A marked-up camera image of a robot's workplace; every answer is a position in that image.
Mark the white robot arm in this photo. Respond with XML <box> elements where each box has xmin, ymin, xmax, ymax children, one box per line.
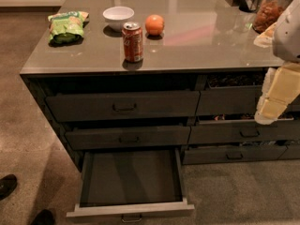
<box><xmin>254</xmin><ymin>0</ymin><xmax>300</xmax><ymax>125</ymax></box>

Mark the red coke can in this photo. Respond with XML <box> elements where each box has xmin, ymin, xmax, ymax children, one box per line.
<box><xmin>122</xmin><ymin>22</ymin><xmax>143</xmax><ymax>63</ymax></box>

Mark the middle left drawer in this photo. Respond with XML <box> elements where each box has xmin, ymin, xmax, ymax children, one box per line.
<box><xmin>65</xmin><ymin>126</ymin><xmax>190</xmax><ymax>150</ymax></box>

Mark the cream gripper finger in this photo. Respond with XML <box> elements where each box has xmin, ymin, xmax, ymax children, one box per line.
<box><xmin>254</xmin><ymin>67</ymin><xmax>278</xmax><ymax>125</ymax></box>
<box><xmin>267</xmin><ymin>62</ymin><xmax>300</xmax><ymax>121</ymax></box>

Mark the black shoe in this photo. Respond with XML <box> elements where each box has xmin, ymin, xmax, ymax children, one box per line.
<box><xmin>30</xmin><ymin>209</ymin><xmax>55</xmax><ymax>225</ymax></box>
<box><xmin>0</xmin><ymin>174</ymin><xmax>18</xmax><ymax>200</ymax></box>

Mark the top right drawer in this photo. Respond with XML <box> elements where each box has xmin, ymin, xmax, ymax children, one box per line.
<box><xmin>196</xmin><ymin>72</ymin><xmax>300</xmax><ymax>116</ymax></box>

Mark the bottom right drawer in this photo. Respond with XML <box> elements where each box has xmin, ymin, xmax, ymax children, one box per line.
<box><xmin>182</xmin><ymin>144</ymin><xmax>300</xmax><ymax>165</ymax></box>

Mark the white bowl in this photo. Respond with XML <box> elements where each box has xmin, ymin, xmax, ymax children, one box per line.
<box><xmin>102</xmin><ymin>7</ymin><xmax>134</xmax><ymax>32</ymax></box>

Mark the grey drawer cabinet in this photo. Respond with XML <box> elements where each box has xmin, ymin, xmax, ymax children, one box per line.
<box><xmin>21</xmin><ymin>0</ymin><xmax>297</xmax><ymax>165</ymax></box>

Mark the open bottom left drawer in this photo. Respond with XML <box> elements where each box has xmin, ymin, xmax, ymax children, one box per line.
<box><xmin>67</xmin><ymin>148</ymin><xmax>195</xmax><ymax>223</ymax></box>

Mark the orange fruit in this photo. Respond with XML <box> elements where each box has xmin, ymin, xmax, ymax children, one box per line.
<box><xmin>145</xmin><ymin>14</ymin><xmax>164</xmax><ymax>36</ymax></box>

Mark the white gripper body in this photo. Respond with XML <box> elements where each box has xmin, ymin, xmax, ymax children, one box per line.
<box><xmin>253</xmin><ymin>22</ymin><xmax>277</xmax><ymax>48</ymax></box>

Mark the top left drawer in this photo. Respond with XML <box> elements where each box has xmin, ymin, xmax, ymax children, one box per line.
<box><xmin>45</xmin><ymin>91</ymin><xmax>199</xmax><ymax>122</ymax></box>

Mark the green chip bag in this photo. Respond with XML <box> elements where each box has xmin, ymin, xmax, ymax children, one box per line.
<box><xmin>48</xmin><ymin>11</ymin><xmax>89</xmax><ymax>44</ymax></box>

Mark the black shoe upper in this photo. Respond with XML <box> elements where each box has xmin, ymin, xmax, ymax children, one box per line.
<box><xmin>0</xmin><ymin>174</ymin><xmax>18</xmax><ymax>200</ymax></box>

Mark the black shoe lower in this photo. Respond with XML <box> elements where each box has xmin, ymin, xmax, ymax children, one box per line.
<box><xmin>30</xmin><ymin>209</ymin><xmax>55</xmax><ymax>225</ymax></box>

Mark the middle right drawer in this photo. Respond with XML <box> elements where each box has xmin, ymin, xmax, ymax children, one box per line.
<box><xmin>188</xmin><ymin>116</ymin><xmax>300</xmax><ymax>144</ymax></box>

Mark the glass jar of snacks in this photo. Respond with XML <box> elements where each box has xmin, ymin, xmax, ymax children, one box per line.
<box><xmin>252</xmin><ymin>0</ymin><xmax>292</xmax><ymax>34</ymax></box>

